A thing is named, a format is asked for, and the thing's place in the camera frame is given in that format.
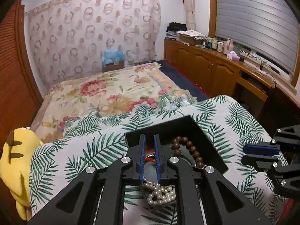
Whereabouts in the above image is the grey window roller blind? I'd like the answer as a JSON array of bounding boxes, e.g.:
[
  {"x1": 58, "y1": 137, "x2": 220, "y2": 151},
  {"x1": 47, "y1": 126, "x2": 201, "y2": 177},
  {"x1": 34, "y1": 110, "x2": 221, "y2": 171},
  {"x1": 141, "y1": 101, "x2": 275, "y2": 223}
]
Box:
[{"x1": 216, "y1": 0, "x2": 299, "y2": 73}]

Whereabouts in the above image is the palm leaf print tablecloth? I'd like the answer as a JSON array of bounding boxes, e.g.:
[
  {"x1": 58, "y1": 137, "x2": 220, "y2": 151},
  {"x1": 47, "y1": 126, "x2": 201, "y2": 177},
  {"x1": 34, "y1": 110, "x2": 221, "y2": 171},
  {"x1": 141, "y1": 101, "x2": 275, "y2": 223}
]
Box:
[{"x1": 29, "y1": 94, "x2": 286, "y2": 224}]

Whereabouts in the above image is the beige lace window curtain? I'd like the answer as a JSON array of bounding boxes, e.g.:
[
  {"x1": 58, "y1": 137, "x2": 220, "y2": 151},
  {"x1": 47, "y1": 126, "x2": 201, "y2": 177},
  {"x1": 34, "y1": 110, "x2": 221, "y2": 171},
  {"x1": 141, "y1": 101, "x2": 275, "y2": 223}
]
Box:
[{"x1": 184, "y1": 0, "x2": 196, "y2": 30}]

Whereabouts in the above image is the yellow plush toy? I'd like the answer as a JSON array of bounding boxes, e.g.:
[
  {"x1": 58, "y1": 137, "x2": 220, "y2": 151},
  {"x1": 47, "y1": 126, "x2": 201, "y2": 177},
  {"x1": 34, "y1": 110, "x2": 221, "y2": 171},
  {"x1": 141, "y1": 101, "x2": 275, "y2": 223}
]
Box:
[{"x1": 1, "y1": 127, "x2": 43, "y2": 221}]

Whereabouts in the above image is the brown wooden bead bracelet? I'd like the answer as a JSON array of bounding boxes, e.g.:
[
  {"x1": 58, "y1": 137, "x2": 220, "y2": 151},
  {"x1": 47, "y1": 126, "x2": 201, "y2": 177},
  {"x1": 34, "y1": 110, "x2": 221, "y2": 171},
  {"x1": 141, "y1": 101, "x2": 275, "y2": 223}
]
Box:
[{"x1": 171, "y1": 136, "x2": 206, "y2": 169}]

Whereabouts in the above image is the white power strip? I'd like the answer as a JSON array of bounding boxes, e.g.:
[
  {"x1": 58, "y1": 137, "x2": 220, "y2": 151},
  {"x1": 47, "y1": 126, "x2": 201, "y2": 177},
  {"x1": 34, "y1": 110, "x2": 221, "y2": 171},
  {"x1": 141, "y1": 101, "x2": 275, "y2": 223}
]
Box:
[{"x1": 239, "y1": 51, "x2": 290, "y2": 79}]

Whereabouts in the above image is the brown louvered wardrobe door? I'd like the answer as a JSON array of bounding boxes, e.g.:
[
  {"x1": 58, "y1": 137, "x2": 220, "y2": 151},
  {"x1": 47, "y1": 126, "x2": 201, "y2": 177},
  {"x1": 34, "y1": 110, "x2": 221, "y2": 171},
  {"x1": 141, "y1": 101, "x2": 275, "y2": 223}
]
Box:
[{"x1": 0, "y1": 0, "x2": 43, "y2": 146}]

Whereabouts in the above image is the floral bed cover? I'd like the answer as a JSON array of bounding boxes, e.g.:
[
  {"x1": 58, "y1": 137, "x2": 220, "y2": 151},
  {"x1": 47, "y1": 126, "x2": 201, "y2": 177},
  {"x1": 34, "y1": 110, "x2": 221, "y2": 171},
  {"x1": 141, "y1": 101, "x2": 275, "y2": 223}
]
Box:
[{"x1": 31, "y1": 62, "x2": 191, "y2": 143}]

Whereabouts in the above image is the circle patterned sheer curtain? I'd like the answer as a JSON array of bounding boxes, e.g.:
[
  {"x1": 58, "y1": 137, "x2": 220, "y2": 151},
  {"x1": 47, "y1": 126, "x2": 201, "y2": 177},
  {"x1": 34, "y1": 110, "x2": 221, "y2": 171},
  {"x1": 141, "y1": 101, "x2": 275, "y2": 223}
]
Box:
[{"x1": 26, "y1": 0, "x2": 161, "y2": 88}]

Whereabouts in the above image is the red braided cord bracelet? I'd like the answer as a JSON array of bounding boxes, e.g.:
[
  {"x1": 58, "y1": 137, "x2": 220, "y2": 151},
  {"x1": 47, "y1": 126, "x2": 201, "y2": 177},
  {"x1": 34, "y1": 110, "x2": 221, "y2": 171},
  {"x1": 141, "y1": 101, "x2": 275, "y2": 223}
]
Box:
[{"x1": 144, "y1": 146, "x2": 157, "y2": 163}]

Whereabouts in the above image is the dark blue mattress edge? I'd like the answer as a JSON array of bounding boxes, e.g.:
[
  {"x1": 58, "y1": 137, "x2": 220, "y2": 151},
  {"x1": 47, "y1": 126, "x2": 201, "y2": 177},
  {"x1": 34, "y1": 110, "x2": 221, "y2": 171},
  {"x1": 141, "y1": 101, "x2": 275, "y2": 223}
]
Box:
[{"x1": 138, "y1": 59, "x2": 211, "y2": 102}]

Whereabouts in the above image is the pink tissue box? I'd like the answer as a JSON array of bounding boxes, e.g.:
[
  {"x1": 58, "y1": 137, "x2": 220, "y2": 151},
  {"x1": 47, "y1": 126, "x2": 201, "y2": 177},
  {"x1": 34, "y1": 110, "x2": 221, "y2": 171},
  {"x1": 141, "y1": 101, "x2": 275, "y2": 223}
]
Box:
[{"x1": 226, "y1": 50, "x2": 240, "y2": 62}]

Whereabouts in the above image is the wooden sideboard cabinet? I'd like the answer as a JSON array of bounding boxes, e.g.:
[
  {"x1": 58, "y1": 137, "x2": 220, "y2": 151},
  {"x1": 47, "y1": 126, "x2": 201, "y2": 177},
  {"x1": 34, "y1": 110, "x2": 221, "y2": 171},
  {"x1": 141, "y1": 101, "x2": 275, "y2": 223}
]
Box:
[{"x1": 164, "y1": 40, "x2": 273, "y2": 102}]

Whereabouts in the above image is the black jewelry box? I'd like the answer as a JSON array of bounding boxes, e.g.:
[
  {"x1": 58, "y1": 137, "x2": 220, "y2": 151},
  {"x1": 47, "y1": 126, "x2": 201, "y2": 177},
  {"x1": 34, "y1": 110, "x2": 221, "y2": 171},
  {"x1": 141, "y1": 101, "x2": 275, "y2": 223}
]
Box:
[{"x1": 125, "y1": 116, "x2": 232, "y2": 212}]

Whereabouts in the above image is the stack of papers and clothes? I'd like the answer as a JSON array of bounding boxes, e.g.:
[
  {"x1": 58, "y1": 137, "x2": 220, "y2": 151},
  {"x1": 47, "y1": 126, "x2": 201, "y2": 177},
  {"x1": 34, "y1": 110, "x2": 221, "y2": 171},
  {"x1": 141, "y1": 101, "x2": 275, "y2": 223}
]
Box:
[{"x1": 165, "y1": 22, "x2": 208, "y2": 46}]

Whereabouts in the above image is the white pearl necklace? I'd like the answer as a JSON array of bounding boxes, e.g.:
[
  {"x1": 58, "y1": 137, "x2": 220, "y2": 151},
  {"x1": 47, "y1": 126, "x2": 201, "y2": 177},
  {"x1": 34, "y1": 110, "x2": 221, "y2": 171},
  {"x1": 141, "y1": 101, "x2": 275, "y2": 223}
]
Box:
[{"x1": 142, "y1": 181, "x2": 177, "y2": 206}]

